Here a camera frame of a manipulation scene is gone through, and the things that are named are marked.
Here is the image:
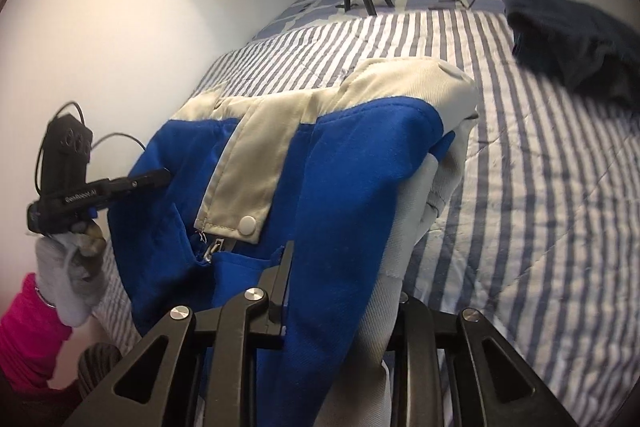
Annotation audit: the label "dark ribbed cloth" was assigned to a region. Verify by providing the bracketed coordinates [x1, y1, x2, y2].
[77, 342, 123, 400]

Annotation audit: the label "beige and blue jacket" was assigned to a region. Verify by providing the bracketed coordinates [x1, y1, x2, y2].
[106, 56, 480, 427]

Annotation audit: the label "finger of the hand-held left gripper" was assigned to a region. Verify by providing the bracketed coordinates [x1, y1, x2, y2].
[106, 168, 172, 204]

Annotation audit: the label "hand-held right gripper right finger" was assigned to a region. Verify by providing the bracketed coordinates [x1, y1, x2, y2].
[390, 292, 581, 427]

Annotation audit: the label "person's left hand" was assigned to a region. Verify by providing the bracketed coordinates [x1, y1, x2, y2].
[35, 219, 108, 328]

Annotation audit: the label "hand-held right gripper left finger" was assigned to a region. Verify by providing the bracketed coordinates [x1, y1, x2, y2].
[62, 241, 296, 427]

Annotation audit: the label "folded dark clothes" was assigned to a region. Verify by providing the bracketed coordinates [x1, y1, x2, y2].
[500, 0, 640, 108]

